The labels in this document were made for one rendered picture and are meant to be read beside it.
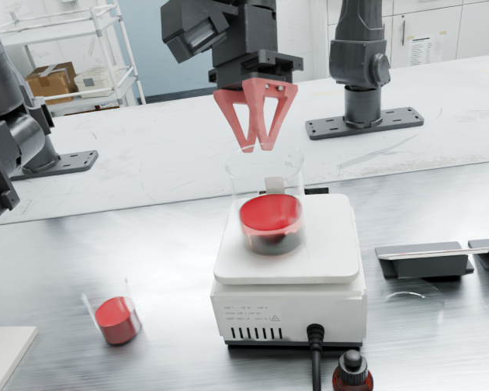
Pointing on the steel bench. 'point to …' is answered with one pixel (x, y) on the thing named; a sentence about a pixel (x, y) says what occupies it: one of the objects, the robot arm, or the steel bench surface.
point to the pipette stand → (4, 353)
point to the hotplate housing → (293, 312)
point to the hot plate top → (327, 221)
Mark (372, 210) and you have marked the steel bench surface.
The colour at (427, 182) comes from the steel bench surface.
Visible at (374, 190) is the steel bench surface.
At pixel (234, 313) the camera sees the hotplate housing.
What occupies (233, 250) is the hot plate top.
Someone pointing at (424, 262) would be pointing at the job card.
